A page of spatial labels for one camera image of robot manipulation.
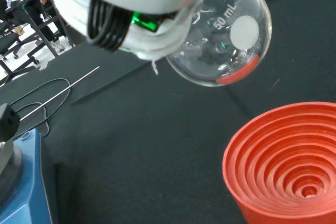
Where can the heater with blue base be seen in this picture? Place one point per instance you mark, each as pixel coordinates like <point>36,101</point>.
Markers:
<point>31,195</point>

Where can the thin metal rod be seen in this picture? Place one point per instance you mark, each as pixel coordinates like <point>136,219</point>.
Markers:
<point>60,93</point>

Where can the red stepped flask stand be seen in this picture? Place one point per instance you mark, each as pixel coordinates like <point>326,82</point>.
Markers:
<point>275,169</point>

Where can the black bench cloth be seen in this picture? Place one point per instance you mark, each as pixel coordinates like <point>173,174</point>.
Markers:
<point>157,142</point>

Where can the black desk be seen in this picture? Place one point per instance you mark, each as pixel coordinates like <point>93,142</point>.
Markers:
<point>42,33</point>

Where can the black clamp block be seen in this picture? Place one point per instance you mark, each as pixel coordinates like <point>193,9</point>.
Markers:
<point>9,123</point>

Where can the black office chair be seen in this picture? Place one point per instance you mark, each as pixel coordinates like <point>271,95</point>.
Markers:
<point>8,41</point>

